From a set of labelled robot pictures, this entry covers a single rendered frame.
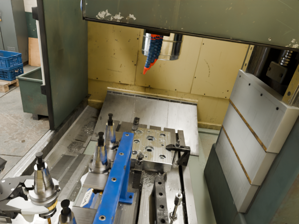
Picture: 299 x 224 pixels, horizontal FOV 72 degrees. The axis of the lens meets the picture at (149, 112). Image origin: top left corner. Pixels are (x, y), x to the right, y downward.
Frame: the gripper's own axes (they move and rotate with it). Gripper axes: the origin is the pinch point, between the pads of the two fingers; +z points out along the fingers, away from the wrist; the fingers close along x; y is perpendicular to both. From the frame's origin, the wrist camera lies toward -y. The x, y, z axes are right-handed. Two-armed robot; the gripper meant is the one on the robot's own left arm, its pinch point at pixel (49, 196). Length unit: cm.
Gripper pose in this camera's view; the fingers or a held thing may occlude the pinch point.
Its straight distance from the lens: 59.7
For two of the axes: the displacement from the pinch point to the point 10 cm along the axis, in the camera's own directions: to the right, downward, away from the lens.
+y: -1.1, 8.8, 4.6
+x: -0.7, 4.6, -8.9
